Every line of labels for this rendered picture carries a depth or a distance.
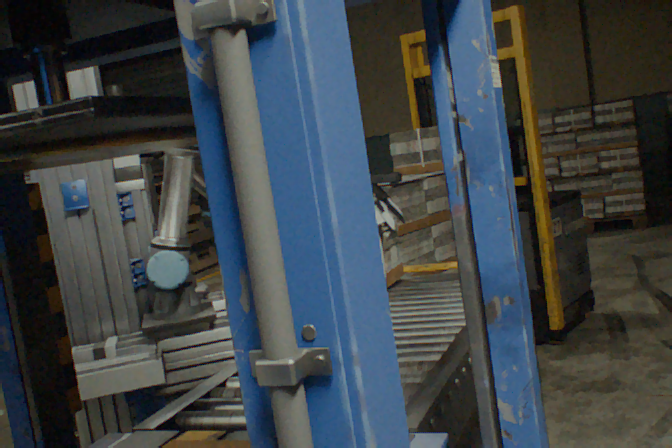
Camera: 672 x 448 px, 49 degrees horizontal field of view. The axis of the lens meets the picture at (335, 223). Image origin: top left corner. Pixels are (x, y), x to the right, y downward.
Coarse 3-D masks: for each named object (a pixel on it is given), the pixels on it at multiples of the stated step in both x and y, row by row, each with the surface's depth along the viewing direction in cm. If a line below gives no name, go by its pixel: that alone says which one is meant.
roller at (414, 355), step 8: (400, 352) 159; (408, 352) 158; (416, 352) 158; (424, 352) 157; (432, 352) 156; (440, 352) 155; (400, 360) 157; (408, 360) 156; (416, 360) 156; (424, 360) 155; (432, 360) 155
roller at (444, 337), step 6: (396, 336) 173; (402, 336) 172; (408, 336) 171; (414, 336) 171; (420, 336) 170; (426, 336) 169; (432, 336) 169; (438, 336) 168; (444, 336) 168; (450, 336) 167; (396, 342) 171; (402, 342) 171; (408, 342) 170; (414, 342) 169; (420, 342) 169; (426, 342) 168; (432, 342) 168
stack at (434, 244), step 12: (432, 228) 348; (444, 228) 357; (408, 240) 332; (420, 240) 339; (432, 240) 348; (444, 240) 356; (408, 252) 331; (420, 252) 340; (432, 252) 347; (444, 252) 354; (408, 264) 331; (420, 264) 338
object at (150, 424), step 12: (228, 372) 165; (204, 384) 158; (216, 384) 157; (192, 396) 151; (204, 396) 152; (168, 408) 146; (180, 408) 144; (144, 420) 140; (156, 420) 140; (168, 420) 140
